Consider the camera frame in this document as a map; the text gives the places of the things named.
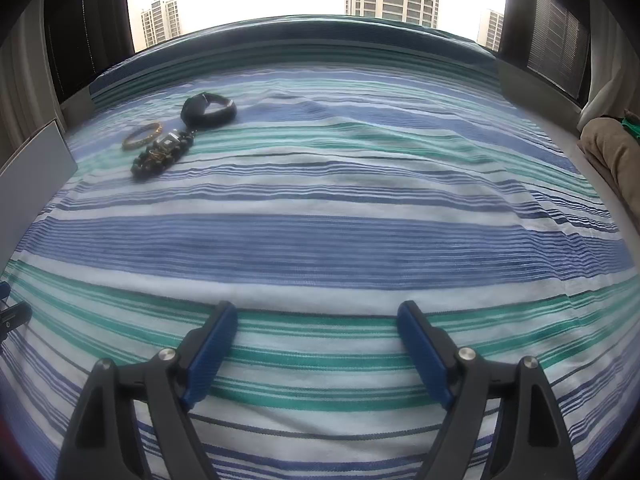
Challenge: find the pale tower building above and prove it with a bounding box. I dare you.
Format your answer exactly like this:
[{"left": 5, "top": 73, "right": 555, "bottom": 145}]
[{"left": 140, "top": 0, "right": 182, "bottom": 49}]

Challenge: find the white curtain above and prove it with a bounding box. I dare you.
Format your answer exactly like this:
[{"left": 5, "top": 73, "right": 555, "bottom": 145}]
[{"left": 580, "top": 0, "right": 640, "bottom": 121}]

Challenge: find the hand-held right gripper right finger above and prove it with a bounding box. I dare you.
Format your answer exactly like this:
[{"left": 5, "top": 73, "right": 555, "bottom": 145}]
[{"left": 396, "top": 301, "right": 581, "bottom": 480}]

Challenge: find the striped blue green bed sheet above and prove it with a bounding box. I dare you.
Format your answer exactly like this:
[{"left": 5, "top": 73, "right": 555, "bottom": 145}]
[{"left": 0, "top": 14, "right": 640, "bottom": 480}]

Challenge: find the narrow beige tower building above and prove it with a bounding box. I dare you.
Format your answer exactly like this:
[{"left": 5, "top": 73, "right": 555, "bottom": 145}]
[{"left": 477, "top": 9, "right": 505, "bottom": 52}]

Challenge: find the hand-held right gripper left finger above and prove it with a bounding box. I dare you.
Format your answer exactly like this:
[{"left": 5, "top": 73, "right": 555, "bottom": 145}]
[{"left": 57, "top": 301, "right": 238, "bottom": 480}]

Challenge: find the beige pillow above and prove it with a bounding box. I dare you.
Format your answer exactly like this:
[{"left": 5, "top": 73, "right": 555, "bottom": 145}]
[{"left": 577, "top": 117, "right": 640, "bottom": 221}]

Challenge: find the black bead bracelet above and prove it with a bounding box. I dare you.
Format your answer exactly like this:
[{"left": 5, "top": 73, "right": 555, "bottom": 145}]
[{"left": 131, "top": 130, "right": 195, "bottom": 181}]

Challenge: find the dark window panel with blind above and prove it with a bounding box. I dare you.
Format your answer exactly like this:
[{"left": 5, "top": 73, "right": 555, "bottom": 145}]
[{"left": 500, "top": 0, "right": 591, "bottom": 98}]

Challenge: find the black wristband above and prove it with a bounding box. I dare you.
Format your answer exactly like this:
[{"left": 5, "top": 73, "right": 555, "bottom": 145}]
[{"left": 181, "top": 92, "right": 237, "bottom": 126}]

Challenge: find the gold bangle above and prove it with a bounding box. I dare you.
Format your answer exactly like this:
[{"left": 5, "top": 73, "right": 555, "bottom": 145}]
[{"left": 122, "top": 121, "right": 163, "bottom": 151}]

